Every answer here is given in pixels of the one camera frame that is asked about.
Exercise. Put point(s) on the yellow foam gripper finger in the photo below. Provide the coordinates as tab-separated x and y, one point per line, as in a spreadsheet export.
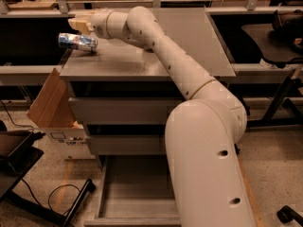
81	24

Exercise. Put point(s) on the red bull can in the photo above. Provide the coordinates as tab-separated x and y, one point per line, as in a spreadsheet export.
77	42

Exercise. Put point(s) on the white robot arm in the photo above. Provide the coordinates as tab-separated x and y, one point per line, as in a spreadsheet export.
200	134

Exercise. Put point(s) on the grey drawer cabinet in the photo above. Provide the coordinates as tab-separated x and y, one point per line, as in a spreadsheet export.
120	69

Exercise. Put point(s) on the grey top drawer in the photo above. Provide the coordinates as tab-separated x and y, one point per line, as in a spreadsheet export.
122	110

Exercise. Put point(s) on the grey middle drawer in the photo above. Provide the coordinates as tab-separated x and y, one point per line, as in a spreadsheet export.
126	145

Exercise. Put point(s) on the grey open bottom drawer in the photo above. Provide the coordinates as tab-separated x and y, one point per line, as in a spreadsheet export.
135	191

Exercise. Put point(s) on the open cardboard box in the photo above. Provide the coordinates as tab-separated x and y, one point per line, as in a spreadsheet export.
51	112

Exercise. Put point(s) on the black office chair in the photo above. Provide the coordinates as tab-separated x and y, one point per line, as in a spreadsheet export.
280	42

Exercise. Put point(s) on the black table leg base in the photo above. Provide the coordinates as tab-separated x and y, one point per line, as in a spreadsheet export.
281	98

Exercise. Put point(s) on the black caster bottom right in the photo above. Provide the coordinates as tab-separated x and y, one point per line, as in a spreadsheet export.
286	214

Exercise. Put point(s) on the black stand with cable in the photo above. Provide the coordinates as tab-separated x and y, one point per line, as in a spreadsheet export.
17	157

